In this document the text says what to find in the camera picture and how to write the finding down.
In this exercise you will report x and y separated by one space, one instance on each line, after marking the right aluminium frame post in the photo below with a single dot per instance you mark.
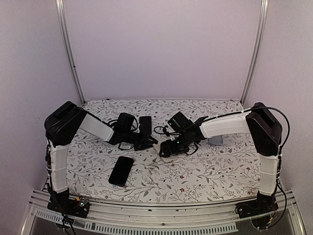
256 49

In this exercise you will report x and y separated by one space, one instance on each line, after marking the black phone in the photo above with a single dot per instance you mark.
145 125
121 171

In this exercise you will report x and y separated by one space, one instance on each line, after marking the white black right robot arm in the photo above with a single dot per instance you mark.
258 121

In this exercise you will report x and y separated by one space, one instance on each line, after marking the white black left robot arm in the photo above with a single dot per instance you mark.
62 125

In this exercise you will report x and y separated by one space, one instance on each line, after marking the front aluminium rail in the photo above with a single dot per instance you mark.
107 217

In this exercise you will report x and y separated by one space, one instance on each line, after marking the left aluminium frame post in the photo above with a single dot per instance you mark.
70 58

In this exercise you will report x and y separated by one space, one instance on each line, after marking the left arm base with board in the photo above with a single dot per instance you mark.
78 207

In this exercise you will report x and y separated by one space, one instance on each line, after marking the aluminium frame post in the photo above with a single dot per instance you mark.
70 58
256 49

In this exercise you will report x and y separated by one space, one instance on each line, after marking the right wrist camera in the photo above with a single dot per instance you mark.
179 122

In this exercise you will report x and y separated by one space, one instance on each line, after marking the beige phone case with ring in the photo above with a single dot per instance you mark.
168 159

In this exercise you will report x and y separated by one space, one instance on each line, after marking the right arm base with board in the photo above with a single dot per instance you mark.
261 205

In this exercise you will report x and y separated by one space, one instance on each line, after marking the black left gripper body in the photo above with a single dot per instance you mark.
139 144

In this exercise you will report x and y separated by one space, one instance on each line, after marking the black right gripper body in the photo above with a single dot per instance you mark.
177 148

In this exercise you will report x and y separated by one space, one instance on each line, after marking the black phone lying on table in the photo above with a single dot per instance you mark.
121 171

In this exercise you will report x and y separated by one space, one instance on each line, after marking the light blue phone case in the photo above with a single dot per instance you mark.
216 140

